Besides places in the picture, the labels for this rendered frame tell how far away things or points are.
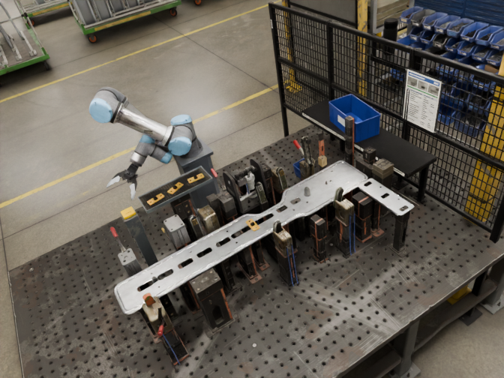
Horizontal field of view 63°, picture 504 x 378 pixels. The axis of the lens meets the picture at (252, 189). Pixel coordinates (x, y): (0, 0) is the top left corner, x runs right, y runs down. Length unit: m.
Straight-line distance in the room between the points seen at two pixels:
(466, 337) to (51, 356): 2.31
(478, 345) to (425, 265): 0.79
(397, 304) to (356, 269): 0.26
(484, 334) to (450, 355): 0.26
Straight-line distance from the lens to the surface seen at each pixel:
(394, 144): 2.44
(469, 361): 2.84
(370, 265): 2.23
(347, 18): 4.07
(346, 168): 2.31
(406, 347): 2.42
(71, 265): 2.70
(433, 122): 2.30
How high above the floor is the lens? 2.45
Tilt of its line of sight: 40 degrees down
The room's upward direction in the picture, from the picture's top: 12 degrees counter-clockwise
